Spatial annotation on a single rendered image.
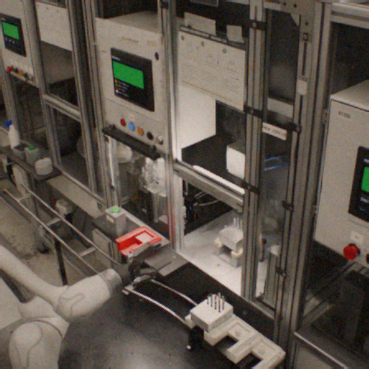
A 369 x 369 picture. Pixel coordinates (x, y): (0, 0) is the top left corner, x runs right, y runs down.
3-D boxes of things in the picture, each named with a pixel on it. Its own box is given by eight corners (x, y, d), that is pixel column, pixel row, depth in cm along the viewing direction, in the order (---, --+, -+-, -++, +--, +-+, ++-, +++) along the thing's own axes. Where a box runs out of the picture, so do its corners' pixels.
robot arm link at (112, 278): (109, 283, 165) (123, 275, 168) (93, 269, 171) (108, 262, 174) (111, 304, 170) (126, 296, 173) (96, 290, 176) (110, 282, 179)
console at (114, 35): (100, 124, 223) (89, 19, 200) (151, 106, 239) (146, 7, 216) (161, 156, 196) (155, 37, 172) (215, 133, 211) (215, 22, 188)
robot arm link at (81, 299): (97, 268, 167) (88, 280, 178) (56, 289, 159) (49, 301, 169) (114, 296, 165) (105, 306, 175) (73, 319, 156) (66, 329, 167)
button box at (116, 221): (107, 231, 233) (104, 209, 227) (121, 224, 238) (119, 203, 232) (117, 239, 228) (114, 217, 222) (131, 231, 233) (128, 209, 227)
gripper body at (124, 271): (123, 294, 173) (146, 282, 178) (121, 275, 169) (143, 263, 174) (111, 282, 178) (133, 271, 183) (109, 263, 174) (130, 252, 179)
